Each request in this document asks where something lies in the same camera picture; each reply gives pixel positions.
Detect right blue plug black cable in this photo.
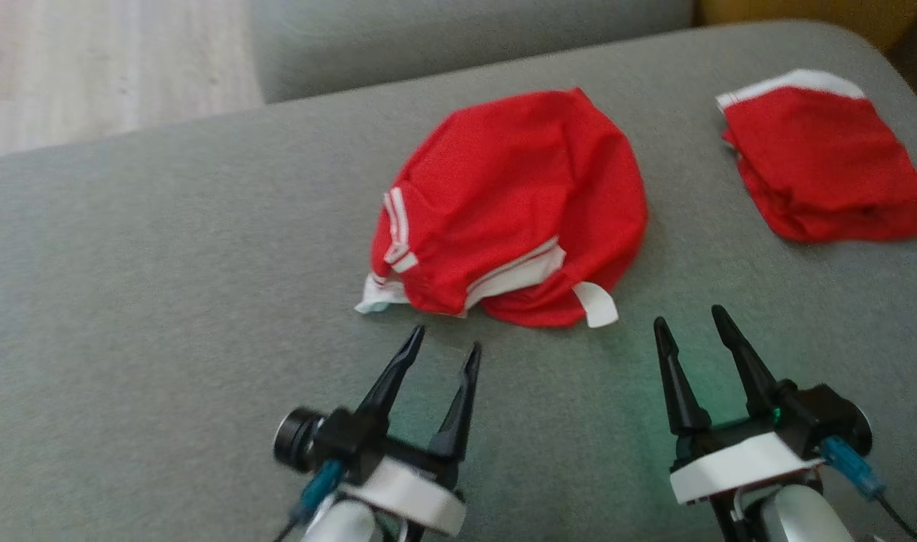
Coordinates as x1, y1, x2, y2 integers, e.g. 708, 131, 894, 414
820, 437, 917, 542

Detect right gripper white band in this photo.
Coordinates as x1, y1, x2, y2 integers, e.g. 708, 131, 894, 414
652, 304, 826, 506

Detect left blue plug black cable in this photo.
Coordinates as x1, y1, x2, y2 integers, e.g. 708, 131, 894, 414
274, 459, 346, 542

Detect red garment with white stripes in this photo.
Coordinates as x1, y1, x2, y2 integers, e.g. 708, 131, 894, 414
354, 87, 649, 330

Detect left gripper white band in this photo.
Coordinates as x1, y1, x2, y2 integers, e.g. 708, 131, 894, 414
319, 324, 483, 537

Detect blue plug black cable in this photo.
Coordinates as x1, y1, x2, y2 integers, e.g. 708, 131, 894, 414
820, 437, 917, 542
274, 459, 346, 542

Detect red shorts with white band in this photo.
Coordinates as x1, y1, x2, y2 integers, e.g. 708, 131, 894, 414
715, 69, 917, 244

